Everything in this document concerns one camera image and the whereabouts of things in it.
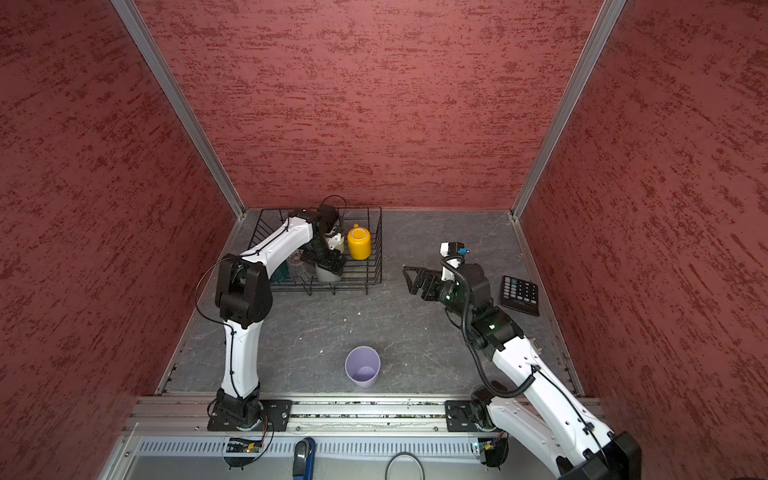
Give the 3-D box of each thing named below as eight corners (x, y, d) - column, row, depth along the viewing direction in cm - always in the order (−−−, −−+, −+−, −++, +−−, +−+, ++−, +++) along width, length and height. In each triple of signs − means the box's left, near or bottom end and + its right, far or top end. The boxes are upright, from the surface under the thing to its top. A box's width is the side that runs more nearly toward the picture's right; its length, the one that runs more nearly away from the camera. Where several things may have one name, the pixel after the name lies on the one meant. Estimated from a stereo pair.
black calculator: (499, 308, 97) (503, 302, 94) (502, 281, 104) (505, 275, 101) (534, 318, 95) (539, 312, 92) (535, 290, 102) (539, 284, 98)
